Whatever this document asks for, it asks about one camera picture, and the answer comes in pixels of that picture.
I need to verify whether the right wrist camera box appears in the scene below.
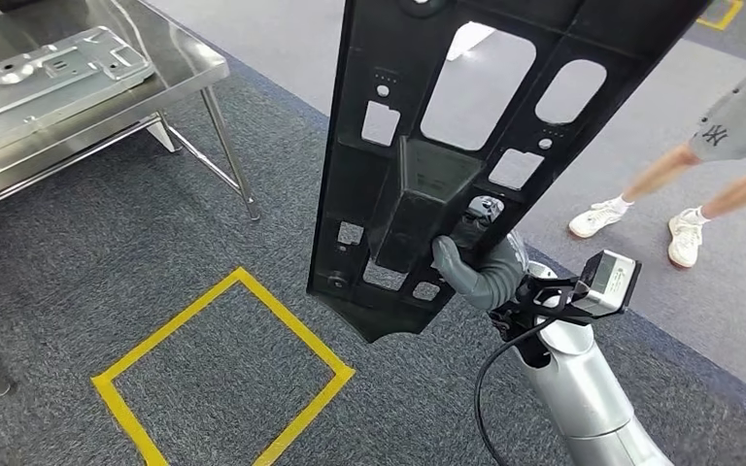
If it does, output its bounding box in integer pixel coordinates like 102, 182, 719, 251
492, 250, 643, 329

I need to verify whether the black camera cable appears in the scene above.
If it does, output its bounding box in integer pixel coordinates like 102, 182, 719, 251
473, 317, 558, 466

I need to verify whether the person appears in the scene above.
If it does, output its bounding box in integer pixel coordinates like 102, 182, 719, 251
568, 18, 746, 270

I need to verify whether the long black plastic part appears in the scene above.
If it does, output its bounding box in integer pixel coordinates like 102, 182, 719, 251
306, 0, 712, 344

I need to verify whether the stainless steel workbench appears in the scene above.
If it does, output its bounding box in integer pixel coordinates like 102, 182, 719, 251
0, 0, 263, 223

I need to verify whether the stamped grey metal plate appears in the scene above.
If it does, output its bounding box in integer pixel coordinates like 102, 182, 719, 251
0, 25, 155, 162

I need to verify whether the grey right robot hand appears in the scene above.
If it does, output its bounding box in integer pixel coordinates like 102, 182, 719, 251
430, 195, 530, 312

